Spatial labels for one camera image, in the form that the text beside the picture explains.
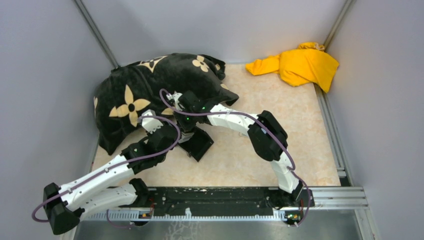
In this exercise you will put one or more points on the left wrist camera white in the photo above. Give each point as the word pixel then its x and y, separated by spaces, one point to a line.
pixel 149 121

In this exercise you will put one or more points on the aluminium front rail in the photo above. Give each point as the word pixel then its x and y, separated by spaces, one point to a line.
pixel 339 198

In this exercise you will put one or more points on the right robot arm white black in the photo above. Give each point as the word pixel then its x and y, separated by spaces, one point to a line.
pixel 267 136

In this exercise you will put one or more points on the black floral plush pillow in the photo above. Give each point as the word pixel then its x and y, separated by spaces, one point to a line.
pixel 132 89

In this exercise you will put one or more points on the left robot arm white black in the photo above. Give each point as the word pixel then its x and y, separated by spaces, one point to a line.
pixel 110 186

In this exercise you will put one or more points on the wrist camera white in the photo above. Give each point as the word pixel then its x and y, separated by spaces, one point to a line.
pixel 174 100
pixel 149 121

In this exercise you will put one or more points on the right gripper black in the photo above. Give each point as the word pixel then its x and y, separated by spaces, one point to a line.
pixel 184 127

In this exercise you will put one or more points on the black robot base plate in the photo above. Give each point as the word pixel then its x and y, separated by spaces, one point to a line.
pixel 224 201

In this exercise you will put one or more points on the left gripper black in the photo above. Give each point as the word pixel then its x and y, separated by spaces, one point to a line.
pixel 168 123

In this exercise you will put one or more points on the white toothed cable strip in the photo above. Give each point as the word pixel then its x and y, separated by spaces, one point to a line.
pixel 135 215

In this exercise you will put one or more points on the yellow cloth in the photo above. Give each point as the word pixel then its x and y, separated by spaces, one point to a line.
pixel 308 63

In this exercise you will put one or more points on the black card tray box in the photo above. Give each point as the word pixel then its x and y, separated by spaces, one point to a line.
pixel 198 145

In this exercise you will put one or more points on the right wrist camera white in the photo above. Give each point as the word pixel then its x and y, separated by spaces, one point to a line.
pixel 174 100

